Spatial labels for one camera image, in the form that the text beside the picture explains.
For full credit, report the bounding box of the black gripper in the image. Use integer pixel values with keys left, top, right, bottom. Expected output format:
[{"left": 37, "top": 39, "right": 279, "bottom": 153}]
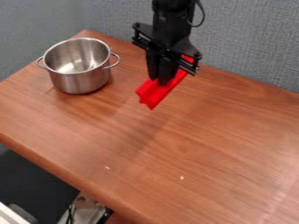
[{"left": 132, "top": 22, "right": 201, "bottom": 86}]

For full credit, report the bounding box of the red block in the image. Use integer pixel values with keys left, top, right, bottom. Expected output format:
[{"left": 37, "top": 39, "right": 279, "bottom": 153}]
[{"left": 135, "top": 55, "right": 195, "bottom": 111}]

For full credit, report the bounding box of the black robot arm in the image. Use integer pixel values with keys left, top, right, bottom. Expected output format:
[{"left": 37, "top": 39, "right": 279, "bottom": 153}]
[{"left": 132, "top": 0, "right": 205, "bottom": 86}]

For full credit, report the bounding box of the stainless steel pot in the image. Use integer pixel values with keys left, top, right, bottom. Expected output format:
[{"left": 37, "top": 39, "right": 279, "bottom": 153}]
[{"left": 36, "top": 37, "right": 121, "bottom": 95}]

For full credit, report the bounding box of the white object at corner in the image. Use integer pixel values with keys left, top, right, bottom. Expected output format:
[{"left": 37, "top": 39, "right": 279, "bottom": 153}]
[{"left": 0, "top": 202, "right": 32, "bottom": 224}]

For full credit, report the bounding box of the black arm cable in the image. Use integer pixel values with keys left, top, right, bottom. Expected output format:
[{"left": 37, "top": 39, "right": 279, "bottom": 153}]
[{"left": 185, "top": 0, "right": 205, "bottom": 28}]

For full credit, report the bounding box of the white table leg frame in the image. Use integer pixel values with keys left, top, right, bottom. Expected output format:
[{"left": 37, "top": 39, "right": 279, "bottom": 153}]
[{"left": 57, "top": 192, "right": 113, "bottom": 224}]

